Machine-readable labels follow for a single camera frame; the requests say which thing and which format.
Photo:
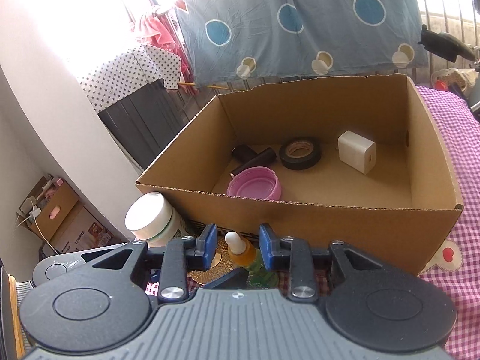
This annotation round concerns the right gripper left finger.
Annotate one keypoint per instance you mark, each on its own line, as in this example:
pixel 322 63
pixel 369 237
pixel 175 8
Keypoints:
pixel 183 255

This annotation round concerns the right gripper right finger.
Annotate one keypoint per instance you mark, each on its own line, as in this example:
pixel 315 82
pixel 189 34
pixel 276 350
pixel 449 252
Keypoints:
pixel 292 255

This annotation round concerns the amber dropper bottle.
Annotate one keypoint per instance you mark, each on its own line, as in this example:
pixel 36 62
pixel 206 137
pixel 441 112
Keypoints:
pixel 244 254

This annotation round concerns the white lidded supplement jar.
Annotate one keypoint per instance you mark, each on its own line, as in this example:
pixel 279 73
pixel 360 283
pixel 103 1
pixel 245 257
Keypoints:
pixel 154 220

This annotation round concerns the gold round metal disc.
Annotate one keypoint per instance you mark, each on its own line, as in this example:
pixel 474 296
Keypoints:
pixel 220 265

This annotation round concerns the pink plastic bowl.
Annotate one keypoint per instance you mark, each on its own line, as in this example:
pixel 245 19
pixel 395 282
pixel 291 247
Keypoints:
pixel 258 182

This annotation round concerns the dark brown cylinder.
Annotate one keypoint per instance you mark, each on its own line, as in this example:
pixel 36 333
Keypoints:
pixel 243 153
pixel 264 158

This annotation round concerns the black tape roll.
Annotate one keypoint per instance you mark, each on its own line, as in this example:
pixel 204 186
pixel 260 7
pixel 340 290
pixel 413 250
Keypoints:
pixel 300 153

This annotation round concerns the brown cardboard box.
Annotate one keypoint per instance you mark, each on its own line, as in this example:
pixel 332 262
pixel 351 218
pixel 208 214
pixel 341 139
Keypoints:
pixel 322 179

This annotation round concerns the white charger cube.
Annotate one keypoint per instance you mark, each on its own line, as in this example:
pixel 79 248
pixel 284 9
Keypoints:
pixel 357 151

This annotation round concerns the dark cabinet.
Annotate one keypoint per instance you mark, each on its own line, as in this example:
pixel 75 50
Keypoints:
pixel 145 121

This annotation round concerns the small cardboard box on floor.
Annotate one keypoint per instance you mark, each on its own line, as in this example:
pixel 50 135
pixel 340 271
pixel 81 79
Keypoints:
pixel 54 211

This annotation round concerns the pink checkered tablecloth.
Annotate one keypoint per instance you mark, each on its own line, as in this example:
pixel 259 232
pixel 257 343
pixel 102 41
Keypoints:
pixel 463 179

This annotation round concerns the white polka dot cloth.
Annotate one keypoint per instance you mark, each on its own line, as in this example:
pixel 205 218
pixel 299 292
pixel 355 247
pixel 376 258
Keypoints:
pixel 128 72

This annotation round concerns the red hanging clothes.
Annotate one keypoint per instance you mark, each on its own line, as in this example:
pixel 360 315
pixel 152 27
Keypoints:
pixel 161 33

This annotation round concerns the blue patterned hanging sheet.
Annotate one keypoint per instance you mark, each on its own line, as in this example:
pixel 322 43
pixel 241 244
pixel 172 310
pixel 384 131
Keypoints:
pixel 228 40

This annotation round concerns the black bicycle seat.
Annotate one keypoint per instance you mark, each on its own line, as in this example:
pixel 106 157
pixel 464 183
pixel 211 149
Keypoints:
pixel 445 46

